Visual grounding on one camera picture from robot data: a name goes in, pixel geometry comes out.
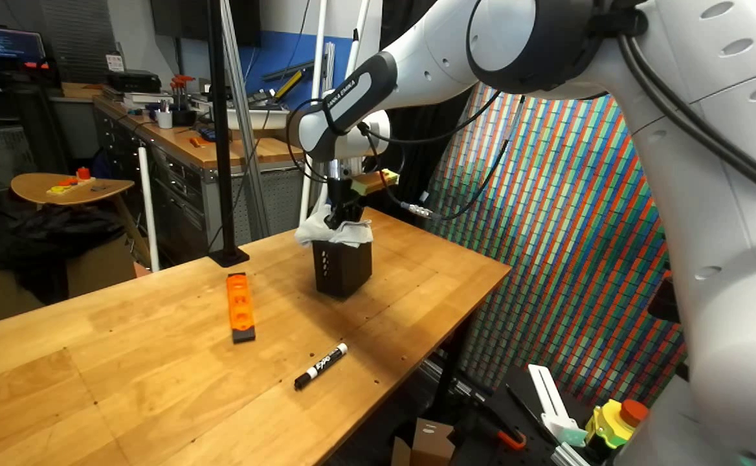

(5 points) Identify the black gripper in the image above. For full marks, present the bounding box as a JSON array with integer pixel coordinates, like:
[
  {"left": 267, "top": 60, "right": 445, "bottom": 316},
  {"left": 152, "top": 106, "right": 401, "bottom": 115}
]
[{"left": 322, "top": 158, "right": 368, "bottom": 233}]

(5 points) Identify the white cloth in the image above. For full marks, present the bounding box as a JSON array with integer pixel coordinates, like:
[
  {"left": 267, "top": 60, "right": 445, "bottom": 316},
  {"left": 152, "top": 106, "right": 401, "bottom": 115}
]
[{"left": 295, "top": 214, "right": 376, "bottom": 255}]

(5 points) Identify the black perforated box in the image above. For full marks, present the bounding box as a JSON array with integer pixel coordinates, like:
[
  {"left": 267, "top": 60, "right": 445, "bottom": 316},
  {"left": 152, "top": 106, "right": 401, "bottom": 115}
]
[{"left": 311, "top": 238, "right": 376, "bottom": 300}]

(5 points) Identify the cardboard box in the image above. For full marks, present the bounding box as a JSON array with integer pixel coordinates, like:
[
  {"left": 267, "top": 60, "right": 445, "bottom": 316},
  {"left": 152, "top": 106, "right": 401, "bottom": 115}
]
[{"left": 389, "top": 418, "right": 458, "bottom": 466}]

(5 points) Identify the black curtain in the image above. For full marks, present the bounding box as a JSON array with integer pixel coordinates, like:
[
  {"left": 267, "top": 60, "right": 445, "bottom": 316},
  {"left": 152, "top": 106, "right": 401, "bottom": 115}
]
[{"left": 353, "top": 0, "right": 476, "bottom": 229}]

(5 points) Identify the grey metal pole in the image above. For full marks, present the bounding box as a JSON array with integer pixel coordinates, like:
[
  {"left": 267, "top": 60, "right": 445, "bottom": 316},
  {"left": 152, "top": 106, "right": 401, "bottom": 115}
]
[{"left": 218, "top": 0, "right": 273, "bottom": 241}]

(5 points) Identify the orange torpedo level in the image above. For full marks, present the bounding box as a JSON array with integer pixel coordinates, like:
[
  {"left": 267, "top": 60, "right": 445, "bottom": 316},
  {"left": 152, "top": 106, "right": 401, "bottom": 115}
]
[{"left": 225, "top": 271, "right": 260, "bottom": 347}]

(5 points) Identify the black pole stand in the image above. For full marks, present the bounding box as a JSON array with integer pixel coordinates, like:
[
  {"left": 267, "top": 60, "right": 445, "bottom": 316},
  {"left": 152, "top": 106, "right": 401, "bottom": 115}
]
[{"left": 206, "top": 0, "right": 251, "bottom": 271}]

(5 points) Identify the black marker pen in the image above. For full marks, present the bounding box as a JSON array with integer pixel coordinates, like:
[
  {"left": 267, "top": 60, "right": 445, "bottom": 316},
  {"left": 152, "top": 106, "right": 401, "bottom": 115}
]
[{"left": 293, "top": 339, "right": 353, "bottom": 395}]

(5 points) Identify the wooden top workbench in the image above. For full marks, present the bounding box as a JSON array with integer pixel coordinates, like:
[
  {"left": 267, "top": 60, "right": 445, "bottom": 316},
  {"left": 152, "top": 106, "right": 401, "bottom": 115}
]
[{"left": 90, "top": 91, "right": 309, "bottom": 261}]

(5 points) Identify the long white pole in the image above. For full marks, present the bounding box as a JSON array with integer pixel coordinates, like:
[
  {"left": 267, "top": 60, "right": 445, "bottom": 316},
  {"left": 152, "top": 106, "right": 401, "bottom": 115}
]
[{"left": 297, "top": 0, "right": 335, "bottom": 229}]

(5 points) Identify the short white pole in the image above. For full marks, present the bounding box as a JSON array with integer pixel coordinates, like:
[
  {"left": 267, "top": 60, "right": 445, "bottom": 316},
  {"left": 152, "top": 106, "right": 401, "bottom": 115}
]
[{"left": 135, "top": 145, "right": 164, "bottom": 276}]

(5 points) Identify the white bottle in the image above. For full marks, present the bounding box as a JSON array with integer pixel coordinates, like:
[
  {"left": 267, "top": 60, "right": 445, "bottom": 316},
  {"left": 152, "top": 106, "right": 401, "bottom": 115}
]
[{"left": 152, "top": 100, "right": 175, "bottom": 132}]

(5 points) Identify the colourful patterned screen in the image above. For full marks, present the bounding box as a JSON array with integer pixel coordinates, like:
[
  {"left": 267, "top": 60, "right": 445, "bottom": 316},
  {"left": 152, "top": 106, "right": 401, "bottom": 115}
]
[{"left": 420, "top": 80, "right": 692, "bottom": 409}]

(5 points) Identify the round wooden stool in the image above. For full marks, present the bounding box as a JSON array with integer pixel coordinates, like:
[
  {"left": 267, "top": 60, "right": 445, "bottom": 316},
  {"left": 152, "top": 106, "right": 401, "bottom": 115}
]
[{"left": 7, "top": 170, "right": 137, "bottom": 211}]

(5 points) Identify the yellow emergency stop button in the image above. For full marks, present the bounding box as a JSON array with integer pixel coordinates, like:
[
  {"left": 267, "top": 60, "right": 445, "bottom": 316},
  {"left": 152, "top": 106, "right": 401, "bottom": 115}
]
[{"left": 583, "top": 397, "right": 653, "bottom": 454}]

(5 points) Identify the computer monitor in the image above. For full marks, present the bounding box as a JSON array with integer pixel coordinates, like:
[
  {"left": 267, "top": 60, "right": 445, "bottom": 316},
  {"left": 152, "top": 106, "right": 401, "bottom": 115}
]
[{"left": 0, "top": 22, "right": 49, "bottom": 62}]

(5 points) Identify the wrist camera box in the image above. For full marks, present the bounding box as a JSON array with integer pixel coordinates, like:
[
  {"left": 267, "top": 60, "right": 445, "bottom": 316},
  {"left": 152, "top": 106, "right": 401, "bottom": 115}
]
[{"left": 349, "top": 166, "right": 403, "bottom": 198}]

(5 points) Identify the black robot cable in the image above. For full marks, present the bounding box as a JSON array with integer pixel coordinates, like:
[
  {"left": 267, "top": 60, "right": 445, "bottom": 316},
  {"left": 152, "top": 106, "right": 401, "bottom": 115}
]
[{"left": 284, "top": 85, "right": 520, "bottom": 223}]

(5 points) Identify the orange handled clamp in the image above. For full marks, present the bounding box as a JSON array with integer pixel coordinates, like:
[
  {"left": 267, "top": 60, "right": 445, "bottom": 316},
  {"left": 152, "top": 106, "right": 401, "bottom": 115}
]
[{"left": 478, "top": 403, "right": 530, "bottom": 456}]

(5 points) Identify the white aluminium rail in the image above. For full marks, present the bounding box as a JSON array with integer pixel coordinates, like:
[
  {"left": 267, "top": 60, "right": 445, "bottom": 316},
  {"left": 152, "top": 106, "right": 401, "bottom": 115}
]
[{"left": 525, "top": 362, "right": 592, "bottom": 466}]

